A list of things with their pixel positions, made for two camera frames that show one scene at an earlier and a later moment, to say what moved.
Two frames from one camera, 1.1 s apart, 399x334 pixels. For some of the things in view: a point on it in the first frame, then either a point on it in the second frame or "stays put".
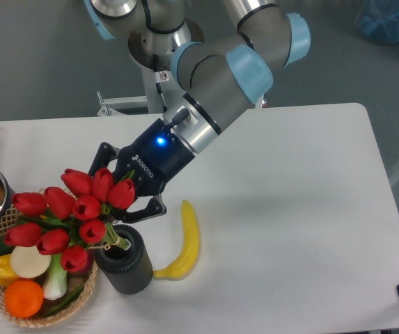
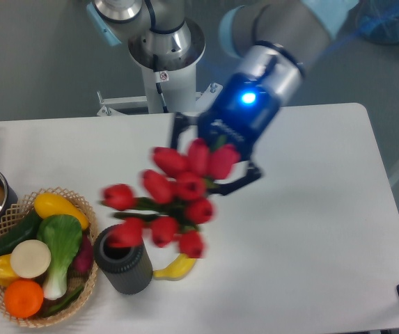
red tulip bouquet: (70, 222) -> (171, 204)
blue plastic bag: (393, 21) stays put
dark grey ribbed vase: (129, 271) stays put
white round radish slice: (28, 262) stays put
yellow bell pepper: (1, 271) stays put
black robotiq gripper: (154, 161) -> (241, 116)
